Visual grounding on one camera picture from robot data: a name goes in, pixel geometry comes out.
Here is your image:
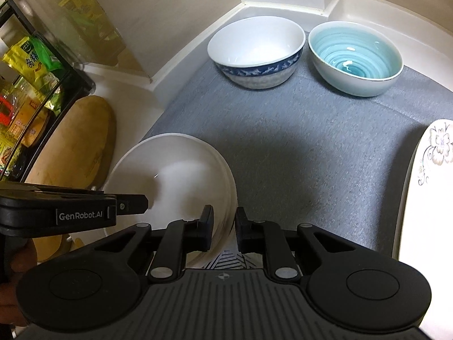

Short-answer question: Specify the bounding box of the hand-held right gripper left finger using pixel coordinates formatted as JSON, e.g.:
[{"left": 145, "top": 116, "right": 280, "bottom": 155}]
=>
[{"left": 95, "top": 205, "right": 215, "bottom": 284}]

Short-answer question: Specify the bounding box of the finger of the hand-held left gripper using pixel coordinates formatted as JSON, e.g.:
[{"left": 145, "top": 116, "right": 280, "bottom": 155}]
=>
[{"left": 115, "top": 194, "right": 149, "bottom": 216}]

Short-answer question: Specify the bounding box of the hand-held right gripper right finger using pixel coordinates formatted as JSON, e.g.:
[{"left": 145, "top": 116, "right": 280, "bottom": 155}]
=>
[{"left": 235, "top": 206, "right": 354, "bottom": 280}]

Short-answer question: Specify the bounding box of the cream straight-sided bowl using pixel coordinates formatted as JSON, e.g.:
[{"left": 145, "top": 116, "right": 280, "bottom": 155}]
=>
[{"left": 102, "top": 133, "right": 237, "bottom": 270}]

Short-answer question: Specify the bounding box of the white plate with large flower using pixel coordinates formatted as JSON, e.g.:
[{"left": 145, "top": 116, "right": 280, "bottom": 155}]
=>
[{"left": 392, "top": 120, "right": 453, "bottom": 261}]

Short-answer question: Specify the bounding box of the white bowl with blue band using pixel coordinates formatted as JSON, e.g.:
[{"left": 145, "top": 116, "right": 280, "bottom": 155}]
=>
[{"left": 207, "top": 16, "right": 306, "bottom": 90}]

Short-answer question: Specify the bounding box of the light blue spiral bowl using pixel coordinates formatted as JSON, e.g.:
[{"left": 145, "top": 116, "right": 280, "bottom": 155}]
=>
[{"left": 307, "top": 21, "right": 404, "bottom": 97}]

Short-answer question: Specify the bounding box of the person's left hand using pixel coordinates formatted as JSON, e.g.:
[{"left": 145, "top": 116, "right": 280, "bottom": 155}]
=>
[{"left": 0, "top": 235, "right": 39, "bottom": 328}]

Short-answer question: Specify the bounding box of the yellow patterned packet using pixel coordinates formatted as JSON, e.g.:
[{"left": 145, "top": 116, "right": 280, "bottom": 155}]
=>
[{"left": 0, "top": 127, "right": 27, "bottom": 181}]

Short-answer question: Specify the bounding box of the wooden cutting board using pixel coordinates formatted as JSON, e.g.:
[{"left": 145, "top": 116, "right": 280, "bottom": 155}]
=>
[{"left": 25, "top": 95, "right": 117, "bottom": 263}]

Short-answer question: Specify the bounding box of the orange-labelled jar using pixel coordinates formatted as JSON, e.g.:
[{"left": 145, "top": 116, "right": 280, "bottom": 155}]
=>
[{"left": 10, "top": 99, "right": 48, "bottom": 146}]

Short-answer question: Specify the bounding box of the grey table mat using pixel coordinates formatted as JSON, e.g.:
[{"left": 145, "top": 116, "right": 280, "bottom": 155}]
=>
[{"left": 140, "top": 51, "right": 453, "bottom": 256}]

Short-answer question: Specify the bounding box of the green snack packet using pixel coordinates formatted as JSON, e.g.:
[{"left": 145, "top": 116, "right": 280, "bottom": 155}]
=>
[{"left": 44, "top": 88, "right": 65, "bottom": 114}]

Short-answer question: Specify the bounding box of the yellow snack packet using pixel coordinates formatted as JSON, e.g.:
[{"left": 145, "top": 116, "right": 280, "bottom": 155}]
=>
[{"left": 3, "top": 36, "right": 68, "bottom": 107}]

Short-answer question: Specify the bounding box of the black wire rack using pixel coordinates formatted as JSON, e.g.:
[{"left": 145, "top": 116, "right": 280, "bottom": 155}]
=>
[{"left": 0, "top": 0, "right": 97, "bottom": 199}]

